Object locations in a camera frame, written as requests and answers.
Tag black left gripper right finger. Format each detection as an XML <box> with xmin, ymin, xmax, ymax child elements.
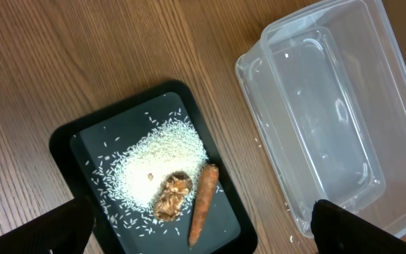
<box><xmin>311</xmin><ymin>200</ymin><xmax>406</xmax><ymax>254</ymax></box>

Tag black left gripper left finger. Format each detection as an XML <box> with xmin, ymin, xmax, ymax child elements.
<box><xmin>0</xmin><ymin>198</ymin><xmax>95</xmax><ymax>254</ymax></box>

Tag brown walnut food scrap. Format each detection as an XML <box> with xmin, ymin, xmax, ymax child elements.
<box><xmin>153</xmin><ymin>171</ymin><xmax>193</xmax><ymax>222</ymax></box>

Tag orange carrot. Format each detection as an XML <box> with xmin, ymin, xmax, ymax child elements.
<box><xmin>188</xmin><ymin>164</ymin><xmax>219</xmax><ymax>248</ymax></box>

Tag pile of rice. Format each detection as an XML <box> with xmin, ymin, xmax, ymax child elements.
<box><xmin>82</xmin><ymin>108</ymin><xmax>225</xmax><ymax>237</ymax></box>

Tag black tray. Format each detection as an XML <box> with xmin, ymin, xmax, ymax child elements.
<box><xmin>49</xmin><ymin>80</ymin><xmax>257</xmax><ymax>253</ymax></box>

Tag clear plastic bin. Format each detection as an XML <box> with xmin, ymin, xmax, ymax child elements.
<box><xmin>235</xmin><ymin>0</ymin><xmax>406</xmax><ymax>238</ymax></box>

